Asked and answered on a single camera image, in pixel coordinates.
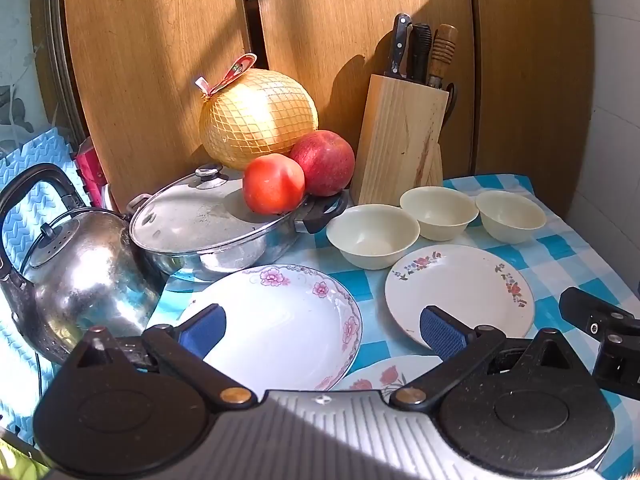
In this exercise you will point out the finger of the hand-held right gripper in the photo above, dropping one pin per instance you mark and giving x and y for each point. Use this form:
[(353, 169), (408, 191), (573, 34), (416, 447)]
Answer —
[(590, 312)]

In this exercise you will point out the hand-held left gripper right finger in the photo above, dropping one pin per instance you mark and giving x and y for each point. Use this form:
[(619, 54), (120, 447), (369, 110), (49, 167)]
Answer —
[(440, 327)]

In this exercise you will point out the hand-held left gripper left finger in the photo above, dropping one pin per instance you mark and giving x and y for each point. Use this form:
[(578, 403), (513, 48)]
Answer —
[(205, 329)]

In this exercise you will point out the cream floral plate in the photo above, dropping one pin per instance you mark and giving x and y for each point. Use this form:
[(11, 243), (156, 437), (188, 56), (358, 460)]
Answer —
[(465, 285)]

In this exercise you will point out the white red flower plate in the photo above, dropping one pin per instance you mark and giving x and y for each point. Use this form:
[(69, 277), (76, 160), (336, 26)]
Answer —
[(380, 375)]

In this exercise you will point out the deep pink flower plate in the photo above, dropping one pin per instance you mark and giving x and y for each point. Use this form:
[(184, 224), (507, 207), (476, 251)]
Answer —
[(285, 330)]

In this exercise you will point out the cream bowl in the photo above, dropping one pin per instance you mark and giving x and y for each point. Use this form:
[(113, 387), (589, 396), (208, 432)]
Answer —
[(510, 220), (372, 240), (439, 215)]

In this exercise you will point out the blue checkered tablecloth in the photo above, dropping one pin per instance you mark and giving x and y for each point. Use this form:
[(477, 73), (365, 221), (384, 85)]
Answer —
[(550, 260)]

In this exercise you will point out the steel cooking pot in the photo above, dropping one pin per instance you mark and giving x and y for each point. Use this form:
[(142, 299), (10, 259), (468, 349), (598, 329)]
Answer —
[(235, 260)]

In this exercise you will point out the red tomato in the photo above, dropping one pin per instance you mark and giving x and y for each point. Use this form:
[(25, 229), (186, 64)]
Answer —
[(272, 185)]

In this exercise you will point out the wooden knife block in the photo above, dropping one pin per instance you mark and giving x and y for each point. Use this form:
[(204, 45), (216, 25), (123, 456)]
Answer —
[(395, 145)]

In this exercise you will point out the red packet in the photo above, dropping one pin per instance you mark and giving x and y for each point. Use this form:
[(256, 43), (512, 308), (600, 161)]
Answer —
[(92, 170)]

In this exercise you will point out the red apple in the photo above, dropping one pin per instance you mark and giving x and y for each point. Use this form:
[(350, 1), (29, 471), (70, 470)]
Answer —
[(325, 160)]

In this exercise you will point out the yellow pomelo in net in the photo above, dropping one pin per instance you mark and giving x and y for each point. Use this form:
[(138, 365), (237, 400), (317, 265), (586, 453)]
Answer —
[(255, 115)]

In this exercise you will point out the black scissors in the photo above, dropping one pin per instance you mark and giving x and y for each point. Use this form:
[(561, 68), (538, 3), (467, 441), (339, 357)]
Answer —
[(451, 102)]

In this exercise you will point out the wooden cabinet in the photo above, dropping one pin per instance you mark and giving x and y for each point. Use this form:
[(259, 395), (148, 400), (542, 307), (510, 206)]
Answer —
[(150, 60)]

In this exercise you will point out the patterned glass panel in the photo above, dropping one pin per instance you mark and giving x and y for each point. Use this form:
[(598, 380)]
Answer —
[(20, 85)]

